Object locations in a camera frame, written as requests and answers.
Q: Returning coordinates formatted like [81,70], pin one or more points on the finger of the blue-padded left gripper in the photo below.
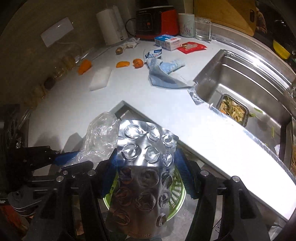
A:
[64,158]

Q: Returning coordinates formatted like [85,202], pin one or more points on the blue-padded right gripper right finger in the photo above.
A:
[241,219]

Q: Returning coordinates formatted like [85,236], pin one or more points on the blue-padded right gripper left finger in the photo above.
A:
[54,218]

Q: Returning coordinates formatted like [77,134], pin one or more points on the clear plastic bag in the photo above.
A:
[100,140]

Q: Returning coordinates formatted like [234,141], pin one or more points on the silver blister pack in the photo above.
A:
[145,164]

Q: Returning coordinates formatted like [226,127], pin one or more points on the green perforated trash basket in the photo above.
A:
[178,194]

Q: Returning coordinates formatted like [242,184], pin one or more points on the white sponge block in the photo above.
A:
[100,78]

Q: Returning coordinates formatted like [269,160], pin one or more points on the amber glass jar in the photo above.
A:
[62,65]

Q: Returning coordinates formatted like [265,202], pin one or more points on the orange foam fruit net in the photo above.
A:
[84,66]

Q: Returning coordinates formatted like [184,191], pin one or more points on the orange peel piece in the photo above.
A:
[122,64]

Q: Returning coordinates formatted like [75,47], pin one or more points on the metal tray with food scraps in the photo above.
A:
[234,109]

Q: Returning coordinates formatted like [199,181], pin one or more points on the round orange peel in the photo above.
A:
[138,63]

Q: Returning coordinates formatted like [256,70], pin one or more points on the blue dish cloth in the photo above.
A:
[163,74]

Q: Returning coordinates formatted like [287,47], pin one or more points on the crumpled white tissue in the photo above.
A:
[130,43]

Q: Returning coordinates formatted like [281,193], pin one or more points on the blue white torn wrapper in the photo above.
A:
[148,55]

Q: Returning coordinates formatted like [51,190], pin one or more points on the white electric kettle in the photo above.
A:
[111,26]

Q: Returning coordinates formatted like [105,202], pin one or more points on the stainless steel sink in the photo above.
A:
[269,109]

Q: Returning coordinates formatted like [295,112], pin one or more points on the blue white carton box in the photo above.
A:
[168,42]

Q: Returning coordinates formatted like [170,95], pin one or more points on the red black blender base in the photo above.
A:
[156,21]

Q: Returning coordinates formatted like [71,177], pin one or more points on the red snack packet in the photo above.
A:
[190,47]

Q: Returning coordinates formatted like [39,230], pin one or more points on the yellow bowl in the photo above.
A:
[280,50]

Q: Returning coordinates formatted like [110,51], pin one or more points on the white printed mug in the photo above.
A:
[187,25]

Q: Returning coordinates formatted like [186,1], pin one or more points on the clear glass mug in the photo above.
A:
[203,29]

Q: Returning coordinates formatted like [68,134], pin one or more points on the wooden cutting board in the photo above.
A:
[237,14]

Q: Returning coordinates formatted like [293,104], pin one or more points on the white wall socket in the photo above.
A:
[56,32]

